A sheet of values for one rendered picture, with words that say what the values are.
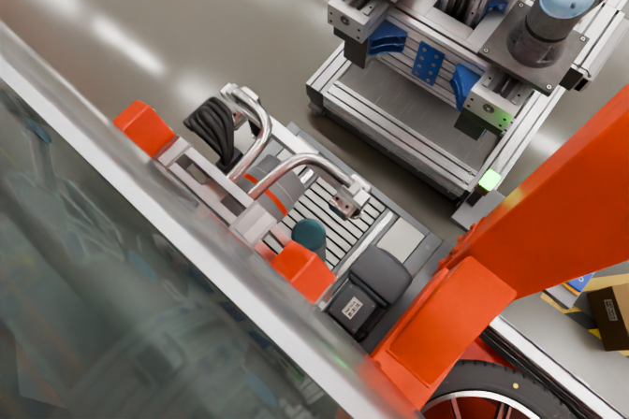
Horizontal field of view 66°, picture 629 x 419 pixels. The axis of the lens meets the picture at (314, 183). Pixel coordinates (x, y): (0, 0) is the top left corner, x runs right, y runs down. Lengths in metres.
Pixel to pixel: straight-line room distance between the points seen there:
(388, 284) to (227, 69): 1.31
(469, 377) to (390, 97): 1.10
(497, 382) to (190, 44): 1.92
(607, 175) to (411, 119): 1.37
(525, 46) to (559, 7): 0.15
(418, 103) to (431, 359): 1.11
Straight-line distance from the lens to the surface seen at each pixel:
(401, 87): 2.07
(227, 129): 1.06
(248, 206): 0.88
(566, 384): 1.71
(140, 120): 0.96
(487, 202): 1.66
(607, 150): 0.66
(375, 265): 1.58
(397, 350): 1.27
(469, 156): 1.98
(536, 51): 1.43
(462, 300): 1.19
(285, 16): 2.53
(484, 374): 1.51
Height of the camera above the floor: 1.95
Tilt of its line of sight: 69 degrees down
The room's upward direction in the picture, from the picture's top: 3 degrees counter-clockwise
